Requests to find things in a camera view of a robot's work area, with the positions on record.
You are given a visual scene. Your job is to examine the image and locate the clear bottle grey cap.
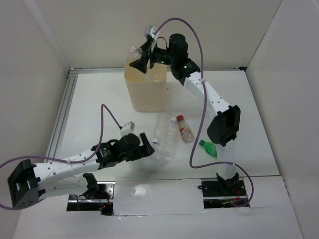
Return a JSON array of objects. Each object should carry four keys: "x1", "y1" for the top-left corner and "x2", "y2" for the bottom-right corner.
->
[{"x1": 152, "y1": 149, "x2": 167, "y2": 168}]

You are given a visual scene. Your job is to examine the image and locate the aluminium frame rail back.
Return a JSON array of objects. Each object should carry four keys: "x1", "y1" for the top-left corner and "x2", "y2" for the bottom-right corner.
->
[{"x1": 69, "y1": 66, "x2": 248, "y2": 75}]

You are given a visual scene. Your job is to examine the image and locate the red cap labelled bottle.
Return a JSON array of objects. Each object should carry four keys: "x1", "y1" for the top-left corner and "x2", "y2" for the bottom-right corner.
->
[{"x1": 176, "y1": 115, "x2": 193, "y2": 143}]

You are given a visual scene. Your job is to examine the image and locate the green plastic bottle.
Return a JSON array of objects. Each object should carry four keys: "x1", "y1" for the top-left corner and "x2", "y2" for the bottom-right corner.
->
[{"x1": 199, "y1": 139, "x2": 217, "y2": 159}]

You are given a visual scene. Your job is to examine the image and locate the clear bottle white cap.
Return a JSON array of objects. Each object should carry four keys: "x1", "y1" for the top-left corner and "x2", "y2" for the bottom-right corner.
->
[{"x1": 160, "y1": 117, "x2": 178, "y2": 158}]

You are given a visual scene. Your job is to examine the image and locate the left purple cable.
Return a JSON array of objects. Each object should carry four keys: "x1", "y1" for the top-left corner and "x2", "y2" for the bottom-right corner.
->
[{"x1": 0, "y1": 104, "x2": 125, "y2": 210}]

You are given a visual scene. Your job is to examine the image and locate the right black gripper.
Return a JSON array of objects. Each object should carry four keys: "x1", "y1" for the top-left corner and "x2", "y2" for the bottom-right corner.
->
[{"x1": 129, "y1": 40, "x2": 176, "y2": 74}]

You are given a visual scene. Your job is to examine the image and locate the clear bottle blue cap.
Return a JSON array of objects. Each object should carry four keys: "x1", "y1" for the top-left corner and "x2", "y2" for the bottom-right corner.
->
[{"x1": 152, "y1": 108, "x2": 169, "y2": 146}]

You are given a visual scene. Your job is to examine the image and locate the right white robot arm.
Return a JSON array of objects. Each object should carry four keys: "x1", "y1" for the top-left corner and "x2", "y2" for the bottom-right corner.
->
[{"x1": 129, "y1": 33, "x2": 241, "y2": 195}]

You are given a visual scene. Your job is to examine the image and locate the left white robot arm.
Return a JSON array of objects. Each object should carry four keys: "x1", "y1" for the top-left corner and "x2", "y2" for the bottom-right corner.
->
[{"x1": 7, "y1": 133, "x2": 155, "y2": 210}]

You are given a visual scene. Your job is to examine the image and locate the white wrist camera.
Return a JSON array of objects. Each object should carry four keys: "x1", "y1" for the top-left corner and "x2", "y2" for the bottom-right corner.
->
[
  {"x1": 120, "y1": 121, "x2": 135, "y2": 136},
  {"x1": 144, "y1": 25, "x2": 159, "y2": 50}
]

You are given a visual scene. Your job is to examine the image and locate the beige plastic bin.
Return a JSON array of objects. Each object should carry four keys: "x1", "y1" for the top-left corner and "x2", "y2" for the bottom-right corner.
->
[{"x1": 125, "y1": 64, "x2": 167, "y2": 113}]

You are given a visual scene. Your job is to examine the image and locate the clear crushed bottle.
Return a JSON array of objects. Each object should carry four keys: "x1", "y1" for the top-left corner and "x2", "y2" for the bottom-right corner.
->
[{"x1": 124, "y1": 46, "x2": 166, "y2": 83}]

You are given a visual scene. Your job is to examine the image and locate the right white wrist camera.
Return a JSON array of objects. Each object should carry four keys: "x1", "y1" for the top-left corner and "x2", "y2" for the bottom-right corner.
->
[{"x1": 144, "y1": 25, "x2": 159, "y2": 50}]

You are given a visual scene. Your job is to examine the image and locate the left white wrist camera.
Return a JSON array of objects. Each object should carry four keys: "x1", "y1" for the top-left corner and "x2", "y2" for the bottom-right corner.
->
[{"x1": 120, "y1": 121, "x2": 135, "y2": 136}]

